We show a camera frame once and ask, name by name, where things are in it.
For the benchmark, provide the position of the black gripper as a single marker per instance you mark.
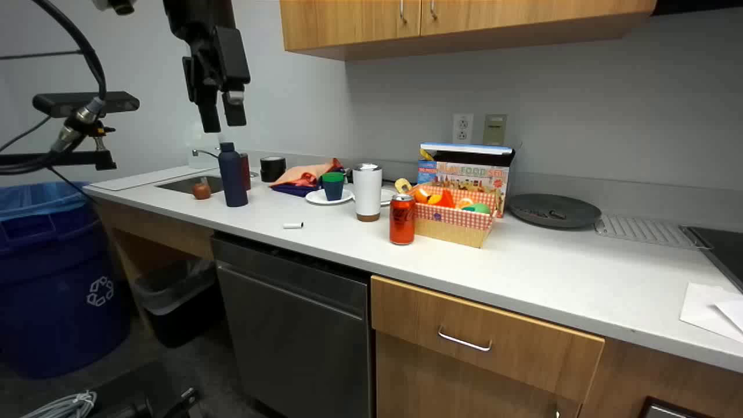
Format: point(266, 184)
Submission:
point(198, 20)

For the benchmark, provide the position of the wooden drawer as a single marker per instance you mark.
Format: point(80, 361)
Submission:
point(535, 341)

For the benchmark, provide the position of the sink faucet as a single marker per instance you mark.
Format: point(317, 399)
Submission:
point(205, 154)

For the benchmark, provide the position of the dark blue bottle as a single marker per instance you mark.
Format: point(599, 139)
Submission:
point(233, 177)

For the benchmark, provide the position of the black cup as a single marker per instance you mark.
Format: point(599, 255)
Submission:
point(273, 171)

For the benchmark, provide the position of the small brown sink item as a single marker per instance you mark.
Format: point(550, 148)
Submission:
point(202, 188)

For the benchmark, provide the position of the steel sink basin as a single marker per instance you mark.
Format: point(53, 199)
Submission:
point(182, 184)

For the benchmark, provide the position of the orange cloth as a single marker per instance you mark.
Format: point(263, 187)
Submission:
point(304, 175)

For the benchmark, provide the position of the dark blue cloth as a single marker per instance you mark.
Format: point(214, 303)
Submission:
point(291, 188)

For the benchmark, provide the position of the white plate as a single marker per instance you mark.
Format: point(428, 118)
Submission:
point(313, 199)

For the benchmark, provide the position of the blue cup green rim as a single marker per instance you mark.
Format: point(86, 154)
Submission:
point(332, 187)

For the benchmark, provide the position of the white marker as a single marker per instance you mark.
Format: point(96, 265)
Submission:
point(292, 227)

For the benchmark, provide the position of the white tumbler brown base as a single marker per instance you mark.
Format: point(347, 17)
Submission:
point(368, 194)

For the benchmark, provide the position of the yellow toy food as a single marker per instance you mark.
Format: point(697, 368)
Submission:
point(401, 187)

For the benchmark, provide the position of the black trash bin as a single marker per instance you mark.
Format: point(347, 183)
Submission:
point(176, 306)

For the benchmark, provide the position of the red soda can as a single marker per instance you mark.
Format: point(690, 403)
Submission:
point(401, 222)

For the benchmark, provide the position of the orange toy food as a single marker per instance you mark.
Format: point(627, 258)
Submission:
point(445, 199)

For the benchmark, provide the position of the blue recycling bin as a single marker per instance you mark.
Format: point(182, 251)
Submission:
point(53, 279)

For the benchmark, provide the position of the blue toy food box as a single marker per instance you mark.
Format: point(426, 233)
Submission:
point(466, 175)

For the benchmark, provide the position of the grey dishwasher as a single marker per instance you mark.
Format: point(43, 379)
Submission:
point(292, 341)

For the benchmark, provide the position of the wooden upper cabinet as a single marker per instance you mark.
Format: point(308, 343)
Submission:
point(478, 20)

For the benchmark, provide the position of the red checkered toy basket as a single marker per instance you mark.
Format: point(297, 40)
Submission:
point(454, 223)

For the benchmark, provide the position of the green toy food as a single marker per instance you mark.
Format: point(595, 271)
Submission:
point(478, 207)

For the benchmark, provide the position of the black floor base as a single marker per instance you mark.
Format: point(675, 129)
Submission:
point(147, 395)

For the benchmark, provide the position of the black round plate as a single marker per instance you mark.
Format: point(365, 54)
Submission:
point(553, 209)

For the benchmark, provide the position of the wooden lower cabinet door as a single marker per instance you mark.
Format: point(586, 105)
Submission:
point(432, 386)

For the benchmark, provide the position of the grey drying mat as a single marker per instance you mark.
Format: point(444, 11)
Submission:
point(645, 231)

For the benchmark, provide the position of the black stovetop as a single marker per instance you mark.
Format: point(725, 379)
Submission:
point(723, 251)

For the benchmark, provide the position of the white paper sheet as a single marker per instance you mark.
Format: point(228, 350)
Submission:
point(708, 310)

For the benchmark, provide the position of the wooden lower cabinet panel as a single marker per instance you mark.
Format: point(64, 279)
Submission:
point(673, 379)

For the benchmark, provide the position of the dark framed object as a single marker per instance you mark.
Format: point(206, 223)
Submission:
point(665, 409)

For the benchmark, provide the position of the black bar camera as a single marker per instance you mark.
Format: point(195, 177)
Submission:
point(84, 104)

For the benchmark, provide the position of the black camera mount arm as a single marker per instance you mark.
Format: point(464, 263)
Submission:
point(58, 159)

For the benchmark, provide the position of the white wall outlet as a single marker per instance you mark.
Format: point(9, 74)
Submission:
point(463, 129)

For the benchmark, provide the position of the grey wall switch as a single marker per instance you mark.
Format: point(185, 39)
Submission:
point(494, 129)

